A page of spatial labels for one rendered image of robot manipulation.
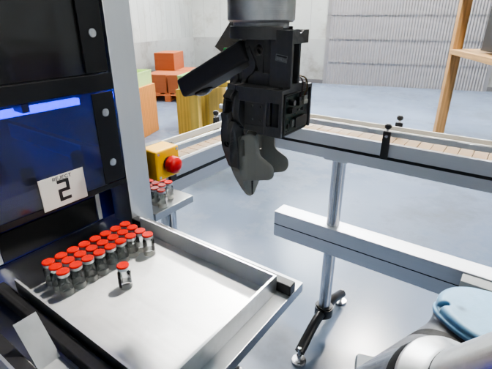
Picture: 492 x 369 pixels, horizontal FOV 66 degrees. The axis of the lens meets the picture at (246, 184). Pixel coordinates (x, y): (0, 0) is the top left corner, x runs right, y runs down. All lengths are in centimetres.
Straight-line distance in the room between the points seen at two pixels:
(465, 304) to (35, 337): 53
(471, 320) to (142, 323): 43
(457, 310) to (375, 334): 145
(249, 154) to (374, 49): 802
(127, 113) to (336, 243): 100
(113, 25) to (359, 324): 161
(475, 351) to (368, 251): 119
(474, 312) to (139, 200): 66
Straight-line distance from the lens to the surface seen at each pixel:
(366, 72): 850
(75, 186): 77
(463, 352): 33
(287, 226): 161
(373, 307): 205
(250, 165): 47
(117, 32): 79
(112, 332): 63
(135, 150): 83
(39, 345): 61
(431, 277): 148
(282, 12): 43
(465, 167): 127
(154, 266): 74
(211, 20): 920
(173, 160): 87
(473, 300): 50
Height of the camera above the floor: 130
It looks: 24 degrees down
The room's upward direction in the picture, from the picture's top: straight up
